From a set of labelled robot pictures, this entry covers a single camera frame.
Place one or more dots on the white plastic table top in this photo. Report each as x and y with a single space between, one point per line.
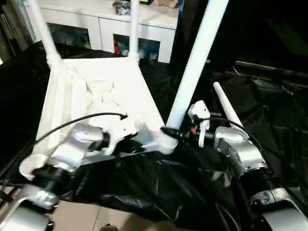
110 86

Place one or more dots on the white plastic table leg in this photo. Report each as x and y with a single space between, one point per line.
195 62
44 33
134 29
226 103

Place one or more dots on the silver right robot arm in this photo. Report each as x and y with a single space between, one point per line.
240 154

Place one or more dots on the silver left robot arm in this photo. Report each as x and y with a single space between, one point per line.
67 154

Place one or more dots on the black plastic mat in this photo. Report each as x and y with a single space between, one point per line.
274 110

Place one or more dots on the red bottle in cabinet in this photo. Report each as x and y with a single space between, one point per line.
117 47

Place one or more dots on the long black bar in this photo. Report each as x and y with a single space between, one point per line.
274 67

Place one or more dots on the white cabinet with glass doors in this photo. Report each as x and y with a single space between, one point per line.
96 24

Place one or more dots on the grey object on cabinet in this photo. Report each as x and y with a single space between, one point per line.
121 6

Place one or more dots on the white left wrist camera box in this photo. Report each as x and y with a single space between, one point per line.
124 129

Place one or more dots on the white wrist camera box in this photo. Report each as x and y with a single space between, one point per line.
124 129
198 115

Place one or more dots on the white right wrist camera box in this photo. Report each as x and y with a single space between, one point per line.
198 115

